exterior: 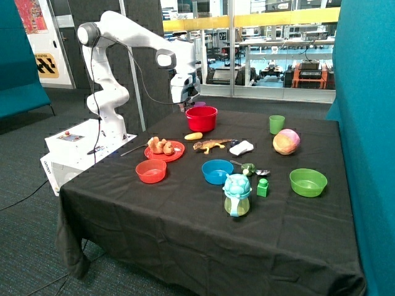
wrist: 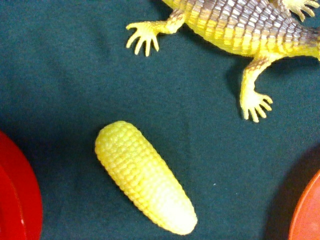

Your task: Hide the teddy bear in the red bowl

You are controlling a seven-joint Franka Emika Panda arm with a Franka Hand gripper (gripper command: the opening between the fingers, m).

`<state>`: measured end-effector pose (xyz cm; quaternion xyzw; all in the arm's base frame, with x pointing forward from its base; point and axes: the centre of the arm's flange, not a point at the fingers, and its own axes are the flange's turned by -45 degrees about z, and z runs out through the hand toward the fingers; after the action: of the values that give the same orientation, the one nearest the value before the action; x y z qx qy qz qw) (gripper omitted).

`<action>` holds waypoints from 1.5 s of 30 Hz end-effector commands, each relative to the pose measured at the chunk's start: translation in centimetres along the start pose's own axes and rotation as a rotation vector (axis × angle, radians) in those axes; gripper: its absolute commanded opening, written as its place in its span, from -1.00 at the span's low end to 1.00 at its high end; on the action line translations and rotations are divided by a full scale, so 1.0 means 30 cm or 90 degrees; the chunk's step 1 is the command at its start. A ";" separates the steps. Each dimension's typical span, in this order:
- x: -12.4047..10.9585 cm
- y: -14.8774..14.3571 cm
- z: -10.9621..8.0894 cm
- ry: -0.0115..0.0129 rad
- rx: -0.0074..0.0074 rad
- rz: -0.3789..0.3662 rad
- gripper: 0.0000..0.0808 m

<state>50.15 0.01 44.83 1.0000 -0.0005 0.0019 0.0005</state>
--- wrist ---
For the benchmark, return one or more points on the yellow toy corn cob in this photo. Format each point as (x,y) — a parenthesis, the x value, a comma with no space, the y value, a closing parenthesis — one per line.
(144,177)

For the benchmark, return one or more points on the deep red plastic bowl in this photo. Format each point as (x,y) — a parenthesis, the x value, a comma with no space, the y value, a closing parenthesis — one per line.
(21,210)

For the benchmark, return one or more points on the black tablecloth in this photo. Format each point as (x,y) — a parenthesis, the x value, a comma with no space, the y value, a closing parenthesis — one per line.
(65,73)

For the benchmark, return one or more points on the yellow brown toy lizard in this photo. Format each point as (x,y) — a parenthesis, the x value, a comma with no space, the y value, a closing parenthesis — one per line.
(264,30)

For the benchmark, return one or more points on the orange-red plastic plate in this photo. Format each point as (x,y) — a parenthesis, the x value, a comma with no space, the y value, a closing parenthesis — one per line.
(305,223)

